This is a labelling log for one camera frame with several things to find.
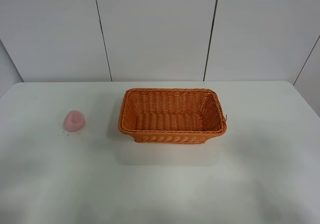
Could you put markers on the pink peach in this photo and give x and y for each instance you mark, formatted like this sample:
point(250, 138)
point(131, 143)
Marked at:
point(74, 121)

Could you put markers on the orange woven basket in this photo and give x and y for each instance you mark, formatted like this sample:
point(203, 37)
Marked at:
point(171, 115)

